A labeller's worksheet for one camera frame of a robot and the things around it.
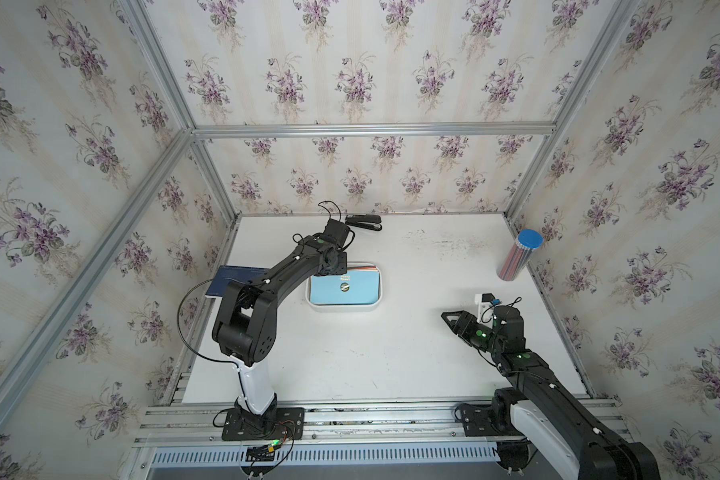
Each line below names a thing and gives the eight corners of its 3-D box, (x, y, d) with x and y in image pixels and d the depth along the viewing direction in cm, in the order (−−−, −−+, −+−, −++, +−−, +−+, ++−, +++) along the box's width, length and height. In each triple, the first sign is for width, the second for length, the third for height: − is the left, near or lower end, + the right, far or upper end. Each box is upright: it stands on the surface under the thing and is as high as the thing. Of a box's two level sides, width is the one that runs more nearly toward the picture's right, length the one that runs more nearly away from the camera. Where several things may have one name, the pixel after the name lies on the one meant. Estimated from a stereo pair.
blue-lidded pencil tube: (499, 281, 103) (523, 245, 88) (493, 266, 107) (516, 229, 92) (519, 281, 103) (547, 245, 88) (513, 266, 107) (539, 229, 92)
